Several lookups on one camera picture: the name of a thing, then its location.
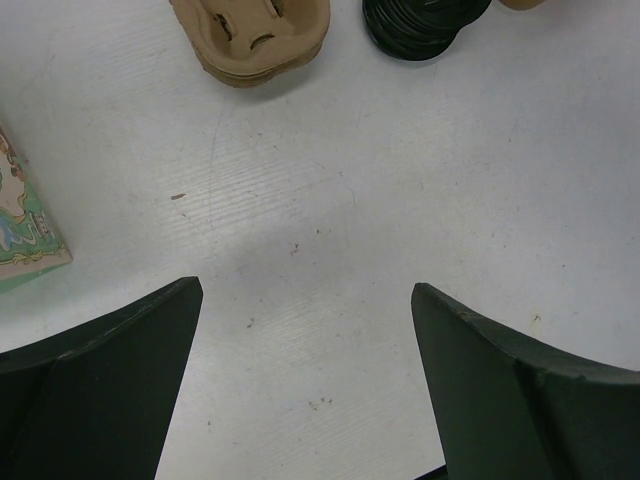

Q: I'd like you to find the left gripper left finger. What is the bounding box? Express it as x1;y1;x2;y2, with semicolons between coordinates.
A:
1;277;203;479

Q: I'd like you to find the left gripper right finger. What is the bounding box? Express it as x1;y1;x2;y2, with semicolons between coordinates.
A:
411;283;639;479

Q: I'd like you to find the green paper takeout bag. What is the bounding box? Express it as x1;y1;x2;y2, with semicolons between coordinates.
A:
1;135;72;292

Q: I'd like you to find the black coffee lid stack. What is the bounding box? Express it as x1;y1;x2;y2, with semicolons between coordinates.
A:
361;0;491;62

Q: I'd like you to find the brown cardboard cup carrier stack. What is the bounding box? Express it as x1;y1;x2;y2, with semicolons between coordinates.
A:
171;0;331;88

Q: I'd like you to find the brown paper cup stack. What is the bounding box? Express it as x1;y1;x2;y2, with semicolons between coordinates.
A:
500;0;545;11

